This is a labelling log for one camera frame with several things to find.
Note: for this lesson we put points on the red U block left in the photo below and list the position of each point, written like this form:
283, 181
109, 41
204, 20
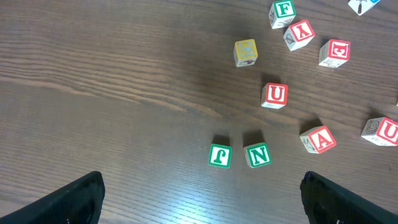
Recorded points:
274, 95

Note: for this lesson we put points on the red X block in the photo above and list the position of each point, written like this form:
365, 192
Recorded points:
298, 35

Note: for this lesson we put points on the red U block centre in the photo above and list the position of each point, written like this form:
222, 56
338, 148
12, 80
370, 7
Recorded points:
380, 131

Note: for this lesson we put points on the red E block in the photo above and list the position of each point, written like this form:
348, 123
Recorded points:
334, 53

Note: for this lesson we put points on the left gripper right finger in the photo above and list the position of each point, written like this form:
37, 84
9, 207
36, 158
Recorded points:
327, 202

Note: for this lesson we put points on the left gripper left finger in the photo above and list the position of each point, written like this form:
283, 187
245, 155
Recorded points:
78, 202

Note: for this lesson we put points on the green J block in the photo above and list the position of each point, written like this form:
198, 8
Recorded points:
220, 156

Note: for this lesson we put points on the red A block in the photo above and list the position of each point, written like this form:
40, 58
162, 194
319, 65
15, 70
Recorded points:
318, 140

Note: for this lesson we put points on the blue X block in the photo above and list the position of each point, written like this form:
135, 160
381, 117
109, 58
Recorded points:
362, 6

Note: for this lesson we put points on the red u block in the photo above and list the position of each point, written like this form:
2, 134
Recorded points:
380, 131
274, 95

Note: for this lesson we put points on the yellow block far left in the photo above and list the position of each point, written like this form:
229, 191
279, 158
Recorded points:
245, 52

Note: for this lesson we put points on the green N block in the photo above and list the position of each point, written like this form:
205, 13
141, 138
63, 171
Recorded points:
257, 155

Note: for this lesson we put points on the green F block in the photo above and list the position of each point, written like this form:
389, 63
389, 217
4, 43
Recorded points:
281, 13

